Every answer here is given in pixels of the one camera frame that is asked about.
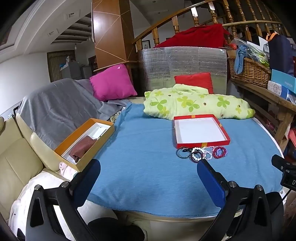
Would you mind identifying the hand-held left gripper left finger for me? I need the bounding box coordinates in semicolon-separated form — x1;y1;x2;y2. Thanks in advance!
25;159;102;241

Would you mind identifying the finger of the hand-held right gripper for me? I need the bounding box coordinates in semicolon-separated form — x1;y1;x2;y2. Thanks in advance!
271;154;290;173

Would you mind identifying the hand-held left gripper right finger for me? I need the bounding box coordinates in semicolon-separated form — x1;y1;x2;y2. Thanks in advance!
196;159;275;241

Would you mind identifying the white bead bracelet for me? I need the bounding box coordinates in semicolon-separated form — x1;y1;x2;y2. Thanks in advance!
191;147;205;161

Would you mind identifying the red bead bracelet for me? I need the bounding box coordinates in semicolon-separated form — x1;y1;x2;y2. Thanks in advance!
213;147;225;159

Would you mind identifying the dark red bangle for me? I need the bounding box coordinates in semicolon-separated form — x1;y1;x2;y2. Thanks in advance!
190;152;205;163

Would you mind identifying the red cardboard box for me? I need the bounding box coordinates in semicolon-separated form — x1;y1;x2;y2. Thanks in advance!
173;114;231;149

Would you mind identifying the orange cardboard box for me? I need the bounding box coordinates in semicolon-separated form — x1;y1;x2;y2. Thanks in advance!
54;118;115;172

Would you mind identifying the maroon cloth pouch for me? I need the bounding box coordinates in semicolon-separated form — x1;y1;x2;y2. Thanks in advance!
69;136;99;163

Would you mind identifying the blue blanket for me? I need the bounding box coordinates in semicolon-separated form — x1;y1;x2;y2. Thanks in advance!
87;102;284;218

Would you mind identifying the white fleece blanket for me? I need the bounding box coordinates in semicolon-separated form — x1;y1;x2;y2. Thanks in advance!
9;162;93;241

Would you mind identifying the wooden shelf table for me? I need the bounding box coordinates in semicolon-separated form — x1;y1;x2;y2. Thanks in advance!
230;76;296;145

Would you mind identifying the white patterned box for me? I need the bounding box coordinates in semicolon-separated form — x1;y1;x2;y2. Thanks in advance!
268;81;289;98

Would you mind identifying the beige leather sofa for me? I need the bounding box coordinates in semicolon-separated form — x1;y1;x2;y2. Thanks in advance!
0;111;77;223

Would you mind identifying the blue cardboard box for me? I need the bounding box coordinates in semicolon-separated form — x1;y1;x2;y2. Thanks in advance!
270;69;296;93

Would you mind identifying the grey cloth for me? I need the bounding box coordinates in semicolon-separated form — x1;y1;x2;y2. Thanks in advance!
18;78;130;150

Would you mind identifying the green clover-print pillow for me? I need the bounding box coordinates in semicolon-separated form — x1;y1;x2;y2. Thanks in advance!
143;84;255;120

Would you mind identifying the wicker basket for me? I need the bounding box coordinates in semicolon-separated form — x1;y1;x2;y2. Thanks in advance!
228;56;271;88

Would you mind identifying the pink cushion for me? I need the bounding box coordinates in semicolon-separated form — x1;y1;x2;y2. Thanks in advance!
89;64;138;102

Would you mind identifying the red cushion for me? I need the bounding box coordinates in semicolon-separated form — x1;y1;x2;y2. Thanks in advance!
174;72;213;94

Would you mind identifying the blue cloth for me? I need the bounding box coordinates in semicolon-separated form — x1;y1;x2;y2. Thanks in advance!
234;45;253;75

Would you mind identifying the navy bag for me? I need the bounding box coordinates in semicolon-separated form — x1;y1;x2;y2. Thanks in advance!
268;32;295;77

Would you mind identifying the grey cabinet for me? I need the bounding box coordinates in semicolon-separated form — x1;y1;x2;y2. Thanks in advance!
60;61;93;80

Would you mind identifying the silver foil board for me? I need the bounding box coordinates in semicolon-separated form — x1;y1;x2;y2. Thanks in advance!
138;46;228;98

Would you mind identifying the red blanket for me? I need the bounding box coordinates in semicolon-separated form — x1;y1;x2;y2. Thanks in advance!
154;24;228;49

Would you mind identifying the orange wooden pillar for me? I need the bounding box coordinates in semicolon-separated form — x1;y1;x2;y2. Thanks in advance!
92;0;138;70

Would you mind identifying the wooden stair railing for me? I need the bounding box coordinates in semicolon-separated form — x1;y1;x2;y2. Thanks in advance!
132;0;287;50

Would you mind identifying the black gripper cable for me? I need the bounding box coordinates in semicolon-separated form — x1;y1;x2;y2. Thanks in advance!
276;189;292;209

